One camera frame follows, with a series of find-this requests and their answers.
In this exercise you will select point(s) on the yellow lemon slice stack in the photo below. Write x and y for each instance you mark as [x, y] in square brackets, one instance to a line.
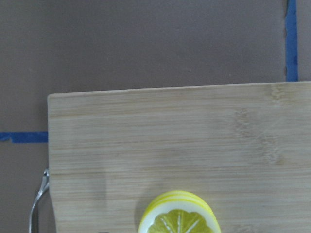
[178, 212]

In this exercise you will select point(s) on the wooden cutting board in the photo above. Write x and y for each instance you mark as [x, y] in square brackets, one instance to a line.
[245, 149]

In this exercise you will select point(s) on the metal cutting board handle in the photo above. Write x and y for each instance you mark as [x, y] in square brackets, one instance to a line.
[33, 216]

